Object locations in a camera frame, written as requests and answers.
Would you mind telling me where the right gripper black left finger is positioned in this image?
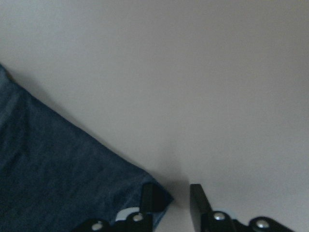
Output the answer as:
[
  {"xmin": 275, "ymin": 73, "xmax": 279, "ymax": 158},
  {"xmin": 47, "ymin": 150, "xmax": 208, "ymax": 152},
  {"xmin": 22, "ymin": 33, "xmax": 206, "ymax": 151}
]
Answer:
[{"xmin": 74, "ymin": 183, "xmax": 165, "ymax": 232}]

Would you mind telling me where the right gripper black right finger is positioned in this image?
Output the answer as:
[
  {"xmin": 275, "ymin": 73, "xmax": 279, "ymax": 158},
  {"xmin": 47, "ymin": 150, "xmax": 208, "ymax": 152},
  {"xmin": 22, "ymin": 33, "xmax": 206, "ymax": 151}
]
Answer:
[{"xmin": 190, "ymin": 184, "xmax": 292, "ymax": 232}]

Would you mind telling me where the black t-shirt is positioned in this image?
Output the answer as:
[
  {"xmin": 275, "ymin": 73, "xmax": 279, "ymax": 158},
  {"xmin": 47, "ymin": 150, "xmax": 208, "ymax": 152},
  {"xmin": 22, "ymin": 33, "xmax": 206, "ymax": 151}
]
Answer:
[{"xmin": 0, "ymin": 68, "xmax": 173, "ymax": 232}]

